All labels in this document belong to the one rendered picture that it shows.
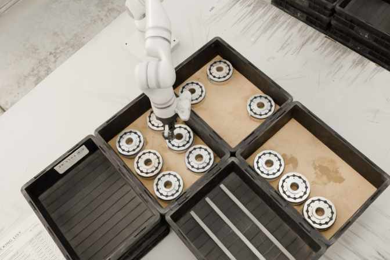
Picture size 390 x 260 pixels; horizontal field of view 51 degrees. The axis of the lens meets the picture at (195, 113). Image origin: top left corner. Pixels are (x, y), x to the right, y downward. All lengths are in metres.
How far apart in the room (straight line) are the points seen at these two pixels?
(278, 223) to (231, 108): 0.45
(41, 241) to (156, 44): 0.91
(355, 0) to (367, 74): 0.78
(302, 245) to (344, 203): 0.20
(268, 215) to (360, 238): 0.34
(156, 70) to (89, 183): 0.63
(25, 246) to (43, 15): 1.99
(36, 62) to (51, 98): 1.13
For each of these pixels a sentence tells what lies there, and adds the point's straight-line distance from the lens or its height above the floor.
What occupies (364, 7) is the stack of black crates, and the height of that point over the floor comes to 0.38.
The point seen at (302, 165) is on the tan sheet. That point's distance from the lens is 1.45.
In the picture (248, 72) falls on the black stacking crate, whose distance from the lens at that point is 1.56.
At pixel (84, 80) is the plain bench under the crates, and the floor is 0.70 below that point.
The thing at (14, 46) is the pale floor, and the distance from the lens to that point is 3.17.
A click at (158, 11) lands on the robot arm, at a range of 1.10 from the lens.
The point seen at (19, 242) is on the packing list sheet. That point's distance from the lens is 1.69.
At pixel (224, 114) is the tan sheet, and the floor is 0.83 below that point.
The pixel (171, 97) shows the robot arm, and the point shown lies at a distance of 1.11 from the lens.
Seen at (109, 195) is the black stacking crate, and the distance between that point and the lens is 1.47.
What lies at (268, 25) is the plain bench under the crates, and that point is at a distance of 1.92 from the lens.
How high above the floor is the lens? 2.17
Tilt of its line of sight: 62 degrees down
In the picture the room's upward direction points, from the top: 12 degrees counter-clockwise
